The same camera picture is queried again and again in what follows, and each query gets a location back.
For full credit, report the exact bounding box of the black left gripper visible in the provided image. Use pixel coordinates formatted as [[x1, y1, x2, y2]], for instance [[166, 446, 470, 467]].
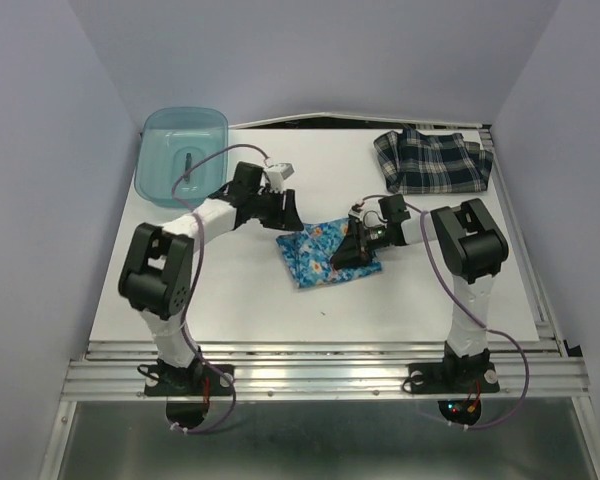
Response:
[[250, 188, 305, 233]]

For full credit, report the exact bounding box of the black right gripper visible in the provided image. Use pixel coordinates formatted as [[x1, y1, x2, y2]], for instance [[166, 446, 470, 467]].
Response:
[[329, 219, 391, 269]]

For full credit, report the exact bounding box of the blue floral skirt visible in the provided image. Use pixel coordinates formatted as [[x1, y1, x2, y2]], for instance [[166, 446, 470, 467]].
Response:
[[276, 218, 382, 289]]

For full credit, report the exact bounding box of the navy plaid pleated skirt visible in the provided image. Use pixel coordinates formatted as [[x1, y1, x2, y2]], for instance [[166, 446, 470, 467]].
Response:
[[373, 128, 494, 195]]

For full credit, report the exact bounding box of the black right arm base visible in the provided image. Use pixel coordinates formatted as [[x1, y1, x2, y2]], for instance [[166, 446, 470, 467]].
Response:
[[402, 349, 500, 395]]

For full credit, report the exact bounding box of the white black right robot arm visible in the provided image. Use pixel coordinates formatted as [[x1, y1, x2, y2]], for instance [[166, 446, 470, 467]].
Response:
[[330, 194, 509, 394]]

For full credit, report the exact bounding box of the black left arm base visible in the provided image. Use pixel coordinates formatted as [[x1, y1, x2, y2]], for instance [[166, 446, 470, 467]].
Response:
[[136, 362, 235, 397]]

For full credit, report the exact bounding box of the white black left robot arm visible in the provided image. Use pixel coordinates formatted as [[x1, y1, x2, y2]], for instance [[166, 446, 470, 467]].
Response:
[[118, 162, 303, 394]]

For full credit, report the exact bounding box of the clear blue plastic bin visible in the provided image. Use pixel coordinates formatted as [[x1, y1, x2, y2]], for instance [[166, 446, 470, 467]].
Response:
[[134, 107, 228, 208]]

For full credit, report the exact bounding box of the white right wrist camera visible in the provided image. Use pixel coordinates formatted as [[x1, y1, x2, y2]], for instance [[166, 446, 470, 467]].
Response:
[[348, 203, 367, 224]]

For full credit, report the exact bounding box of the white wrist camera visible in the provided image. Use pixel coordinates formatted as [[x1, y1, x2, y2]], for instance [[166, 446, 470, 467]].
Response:
[[348, 203, 367, 224], [263, 162, 294, 193]]

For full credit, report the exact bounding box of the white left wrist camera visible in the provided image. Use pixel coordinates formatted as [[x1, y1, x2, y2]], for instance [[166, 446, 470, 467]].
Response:
[[263, 162, 294, 193]]

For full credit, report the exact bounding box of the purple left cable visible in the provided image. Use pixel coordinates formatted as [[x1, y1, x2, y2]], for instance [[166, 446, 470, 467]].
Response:
[[169, 143, 271, 436]]

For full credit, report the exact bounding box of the aluminium table frame rail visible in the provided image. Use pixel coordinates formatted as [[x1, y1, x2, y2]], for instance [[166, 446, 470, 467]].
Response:
[[37, 117, 600, 480]]

